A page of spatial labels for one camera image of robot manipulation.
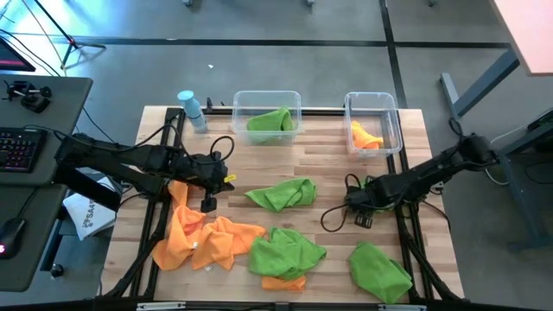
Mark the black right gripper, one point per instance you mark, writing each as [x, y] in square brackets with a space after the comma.
[371, 196]

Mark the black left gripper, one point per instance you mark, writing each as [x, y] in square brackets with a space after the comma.
[203, 170]

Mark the orange microfiber towel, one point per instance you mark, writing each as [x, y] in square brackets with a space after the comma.
[362, 138]
[224, 244]
[283, 284]
[179, 242]

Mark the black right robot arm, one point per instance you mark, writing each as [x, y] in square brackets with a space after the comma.
[432, 173]

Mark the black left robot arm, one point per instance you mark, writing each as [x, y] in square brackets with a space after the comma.
[129, 157]

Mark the yellow tape tag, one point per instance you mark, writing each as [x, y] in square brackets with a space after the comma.
[230, 178]

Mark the light blue bottle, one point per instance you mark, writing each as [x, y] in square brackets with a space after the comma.
[192, 110]

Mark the clear plastic bin with label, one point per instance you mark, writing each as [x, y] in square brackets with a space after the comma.
[376, 108]

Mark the black diagonal bar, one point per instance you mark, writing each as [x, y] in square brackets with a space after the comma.
[86, 188]

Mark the white printed bag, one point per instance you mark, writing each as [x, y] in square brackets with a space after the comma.
[88, 216]

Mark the grey desk top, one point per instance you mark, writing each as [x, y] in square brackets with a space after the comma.
[30, 268]
[65, 112]

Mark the grey table leg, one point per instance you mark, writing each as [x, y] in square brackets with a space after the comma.
[486, 82]

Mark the black round knob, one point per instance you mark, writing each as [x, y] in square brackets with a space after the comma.
[57, 271]

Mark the black tripod stand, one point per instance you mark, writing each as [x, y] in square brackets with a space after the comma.
[74, 43]

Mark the black backlit keyboard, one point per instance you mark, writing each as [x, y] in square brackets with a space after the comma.
[21, 149]

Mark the black desk clamp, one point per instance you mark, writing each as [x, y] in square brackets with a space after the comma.
[26, 90]

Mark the black computer mouse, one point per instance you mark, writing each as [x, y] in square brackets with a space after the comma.
[10, 237]

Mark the dark computer monitor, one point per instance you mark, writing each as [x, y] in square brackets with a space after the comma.
[13, 58]

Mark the light wooden table top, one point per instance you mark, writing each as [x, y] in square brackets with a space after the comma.
[527, 30]

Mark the small black rail clamp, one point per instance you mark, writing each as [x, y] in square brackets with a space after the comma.
[210, 105]

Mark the aluminium table rail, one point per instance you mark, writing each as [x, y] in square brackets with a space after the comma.
[322, 111]

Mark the silver rail bracket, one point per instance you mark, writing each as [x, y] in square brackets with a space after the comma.
[160, 306]
[402, 308]

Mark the black table edge rail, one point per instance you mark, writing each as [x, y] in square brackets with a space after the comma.
[237, 306]

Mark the dark desk frame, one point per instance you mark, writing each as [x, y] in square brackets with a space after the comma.
[531, 136]

